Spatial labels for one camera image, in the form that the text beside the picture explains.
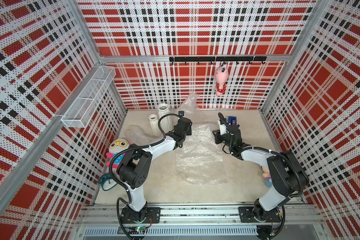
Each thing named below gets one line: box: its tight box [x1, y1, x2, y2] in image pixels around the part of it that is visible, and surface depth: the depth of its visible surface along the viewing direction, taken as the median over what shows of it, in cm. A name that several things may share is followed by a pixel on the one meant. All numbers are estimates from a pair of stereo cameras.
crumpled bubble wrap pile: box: [177, 92, 202, 121], surface depth 121 cm
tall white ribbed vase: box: [157, 102, 170, 120], surface depth 95 cm
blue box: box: [228, 116, 237, 126], surface depth 109 cm
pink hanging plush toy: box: [214, 64, 229, 96], surface depth 95 cm
